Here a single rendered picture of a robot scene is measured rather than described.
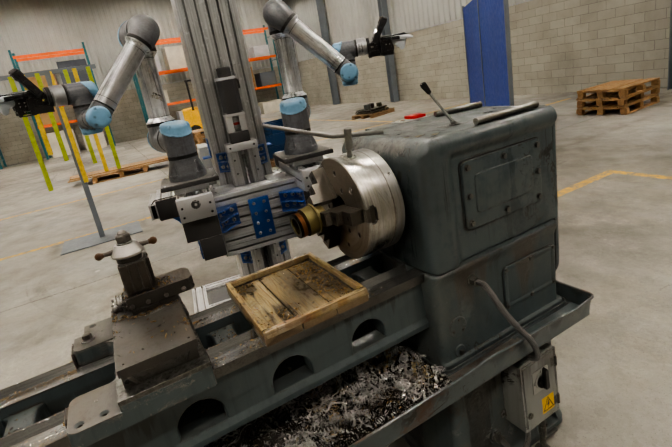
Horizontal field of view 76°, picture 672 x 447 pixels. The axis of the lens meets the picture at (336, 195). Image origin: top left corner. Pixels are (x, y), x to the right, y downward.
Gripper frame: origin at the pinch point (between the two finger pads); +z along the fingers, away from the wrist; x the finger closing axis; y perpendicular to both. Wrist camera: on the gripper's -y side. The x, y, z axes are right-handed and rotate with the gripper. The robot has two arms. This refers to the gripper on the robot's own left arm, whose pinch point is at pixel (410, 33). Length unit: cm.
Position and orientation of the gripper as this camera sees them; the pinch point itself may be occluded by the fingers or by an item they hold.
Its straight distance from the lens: 206.9
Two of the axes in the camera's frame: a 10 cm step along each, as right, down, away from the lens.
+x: 0.2, 4.0, -9.2
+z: 9.9, -1.6, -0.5
